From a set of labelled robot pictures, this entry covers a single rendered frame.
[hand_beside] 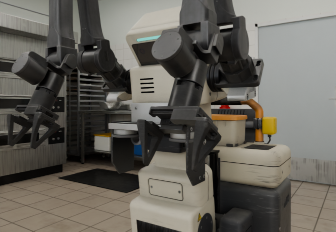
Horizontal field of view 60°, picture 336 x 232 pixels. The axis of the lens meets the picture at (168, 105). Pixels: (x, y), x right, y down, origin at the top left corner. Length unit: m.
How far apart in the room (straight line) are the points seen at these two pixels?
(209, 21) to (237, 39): 0.12
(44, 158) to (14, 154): 0.42
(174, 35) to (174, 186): 0.51
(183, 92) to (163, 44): 0.09
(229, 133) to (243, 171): 0.15
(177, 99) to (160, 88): 0.37
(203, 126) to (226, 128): 0.66
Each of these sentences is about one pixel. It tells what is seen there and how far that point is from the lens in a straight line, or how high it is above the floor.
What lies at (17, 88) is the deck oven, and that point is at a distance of 4.12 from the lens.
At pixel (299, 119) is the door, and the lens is 4.09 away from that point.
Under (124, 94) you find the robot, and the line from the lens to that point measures 1.00.
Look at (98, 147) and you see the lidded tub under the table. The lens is 4.96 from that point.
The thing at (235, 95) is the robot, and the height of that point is 0.99.
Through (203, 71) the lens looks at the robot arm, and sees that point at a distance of 0.55.
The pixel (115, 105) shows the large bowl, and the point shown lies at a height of 0.96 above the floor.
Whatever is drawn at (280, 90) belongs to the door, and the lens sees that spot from 4.13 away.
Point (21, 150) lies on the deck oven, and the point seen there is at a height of 0.40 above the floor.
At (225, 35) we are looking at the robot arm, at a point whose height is 1.12.
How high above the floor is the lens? 0.96
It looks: level
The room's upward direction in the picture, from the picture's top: straight up
